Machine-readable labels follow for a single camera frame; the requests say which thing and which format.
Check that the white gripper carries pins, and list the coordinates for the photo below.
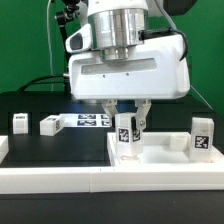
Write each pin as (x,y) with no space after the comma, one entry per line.
(155,69)

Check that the white square table top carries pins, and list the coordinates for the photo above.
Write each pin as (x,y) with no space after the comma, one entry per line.
(159,148)

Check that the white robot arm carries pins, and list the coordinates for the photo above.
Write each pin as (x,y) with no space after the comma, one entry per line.
(115,57)

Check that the white base tag plate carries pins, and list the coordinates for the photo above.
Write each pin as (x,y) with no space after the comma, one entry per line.
(85,120)

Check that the white U-shaped obstacle fence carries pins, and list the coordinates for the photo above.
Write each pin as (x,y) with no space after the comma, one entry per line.
(154,177)

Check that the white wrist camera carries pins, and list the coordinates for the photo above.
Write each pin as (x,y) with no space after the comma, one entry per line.
(80,41)

